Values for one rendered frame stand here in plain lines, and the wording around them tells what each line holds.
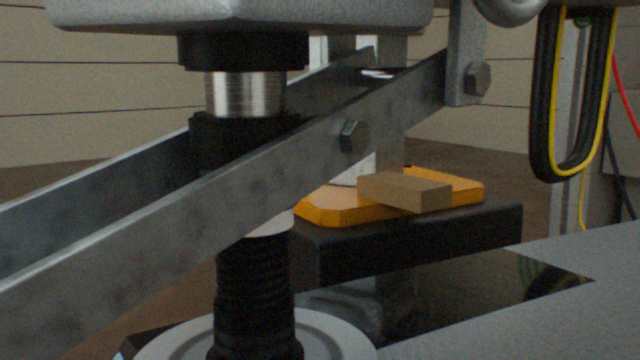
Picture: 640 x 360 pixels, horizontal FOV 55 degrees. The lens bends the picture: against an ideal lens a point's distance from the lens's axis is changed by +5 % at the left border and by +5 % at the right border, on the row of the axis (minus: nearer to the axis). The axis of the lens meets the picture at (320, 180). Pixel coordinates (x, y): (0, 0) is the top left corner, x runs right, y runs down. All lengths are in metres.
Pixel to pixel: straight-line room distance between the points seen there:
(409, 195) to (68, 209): 0.90
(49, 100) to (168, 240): 6.25
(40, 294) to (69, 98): 6.32
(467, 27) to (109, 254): 0.36
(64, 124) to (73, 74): 0.51
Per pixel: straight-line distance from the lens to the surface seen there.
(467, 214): 1.42
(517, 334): 0.66
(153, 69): 6.89
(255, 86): 0.44
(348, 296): 0.71
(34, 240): 0.45
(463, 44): 0.55
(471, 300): 0.73
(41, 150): 6.63
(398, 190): 1.27
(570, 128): 3.39
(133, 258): 0.36
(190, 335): 0.58
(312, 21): 0.37
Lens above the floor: 1.11
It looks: 12 degrees down
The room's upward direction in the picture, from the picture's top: 1 degrees counter-clockwise
